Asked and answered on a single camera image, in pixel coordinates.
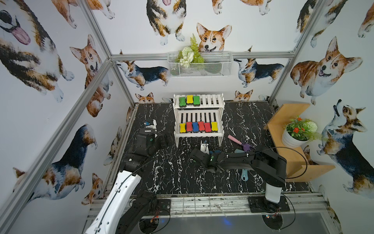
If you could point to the dark green eraser upper shelf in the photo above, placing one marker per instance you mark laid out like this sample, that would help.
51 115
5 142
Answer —
182 102

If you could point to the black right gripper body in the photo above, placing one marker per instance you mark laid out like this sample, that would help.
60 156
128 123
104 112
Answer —
203 157

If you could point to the white pot red flowers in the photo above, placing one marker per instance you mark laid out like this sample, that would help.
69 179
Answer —
300 131

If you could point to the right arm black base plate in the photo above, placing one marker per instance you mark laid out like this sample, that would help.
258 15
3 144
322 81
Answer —
259 204

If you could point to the yellow eraser lower left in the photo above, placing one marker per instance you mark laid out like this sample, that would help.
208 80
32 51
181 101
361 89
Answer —
182 128

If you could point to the yellow eraser upper shelf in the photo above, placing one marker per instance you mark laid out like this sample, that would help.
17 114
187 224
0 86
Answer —
189 99

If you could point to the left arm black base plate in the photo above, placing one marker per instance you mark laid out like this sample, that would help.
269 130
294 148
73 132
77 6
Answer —
161 208

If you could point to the blue eraser lower shelf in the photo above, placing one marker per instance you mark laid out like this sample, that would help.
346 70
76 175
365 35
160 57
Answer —
195 127

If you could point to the red eraser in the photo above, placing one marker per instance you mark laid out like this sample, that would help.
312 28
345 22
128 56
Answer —
201 126
207 126
189 127

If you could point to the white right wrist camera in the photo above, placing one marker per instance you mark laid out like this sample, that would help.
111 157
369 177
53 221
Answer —
204 147

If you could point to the yellow eraser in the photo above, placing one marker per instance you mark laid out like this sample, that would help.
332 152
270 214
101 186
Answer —
182 128
214 126

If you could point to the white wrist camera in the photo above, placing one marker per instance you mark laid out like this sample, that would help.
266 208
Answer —
151 123
204 147

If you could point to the artificial fern and white flowers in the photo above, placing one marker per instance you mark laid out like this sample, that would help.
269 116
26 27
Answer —
190 55

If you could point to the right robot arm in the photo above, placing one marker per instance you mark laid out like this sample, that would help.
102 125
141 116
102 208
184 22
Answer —
270 166

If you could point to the white wooden two-tier shelf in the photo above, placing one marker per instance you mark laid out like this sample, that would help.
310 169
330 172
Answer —
211 109

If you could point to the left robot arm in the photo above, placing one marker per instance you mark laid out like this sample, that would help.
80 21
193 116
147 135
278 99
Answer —
113 218

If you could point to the teal dustpan with brush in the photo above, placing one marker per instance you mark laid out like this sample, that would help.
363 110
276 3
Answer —
244 175

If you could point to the yellow eraser lower right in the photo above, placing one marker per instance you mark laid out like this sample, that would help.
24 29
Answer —
214 126

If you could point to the wooden corner stand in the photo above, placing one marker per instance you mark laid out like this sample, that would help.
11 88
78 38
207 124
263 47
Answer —
298 168

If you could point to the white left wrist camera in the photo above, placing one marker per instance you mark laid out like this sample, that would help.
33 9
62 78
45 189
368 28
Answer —
151 123

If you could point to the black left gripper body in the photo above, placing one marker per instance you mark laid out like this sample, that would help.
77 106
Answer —
163 140

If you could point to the white wire wall basket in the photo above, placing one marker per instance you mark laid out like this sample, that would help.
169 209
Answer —
216 64

